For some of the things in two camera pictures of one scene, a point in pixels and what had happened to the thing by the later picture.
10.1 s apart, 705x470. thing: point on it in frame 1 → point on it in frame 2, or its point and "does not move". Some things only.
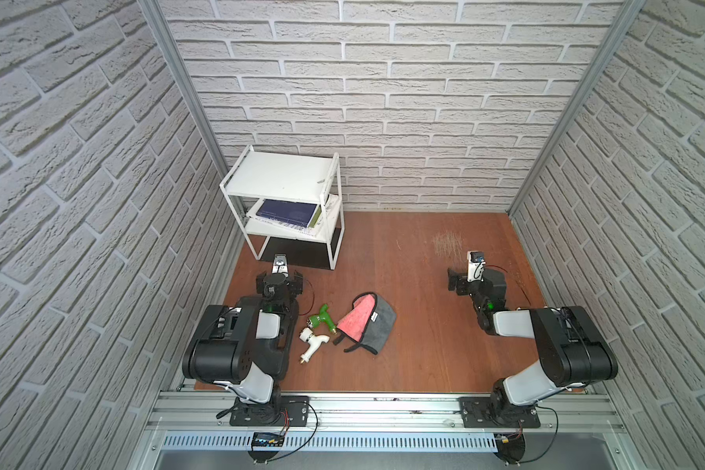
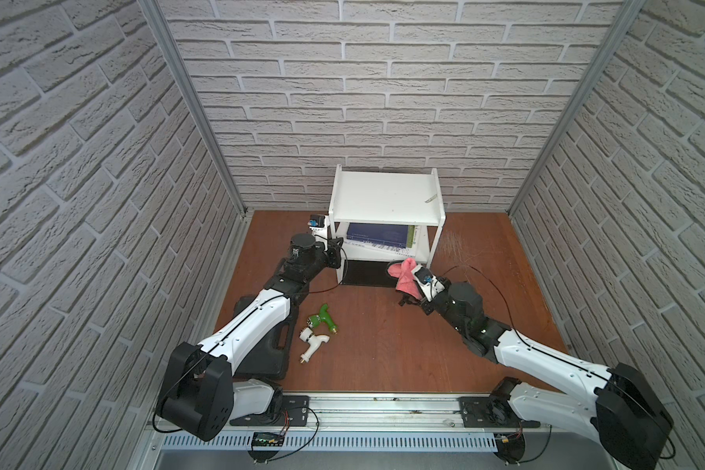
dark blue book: [306, 214] → [384, 234]
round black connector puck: [511, 447] does not move
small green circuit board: [267, 440] does not move
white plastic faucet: [306, 335] does not move
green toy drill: [324, 316] does not move
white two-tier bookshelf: [287, 195] → [383, 215]
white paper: [333, 205] → [412, 251]
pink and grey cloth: [369, 322] → [405, 280]
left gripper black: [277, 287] → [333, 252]
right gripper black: [454, 277] → [424, 305]
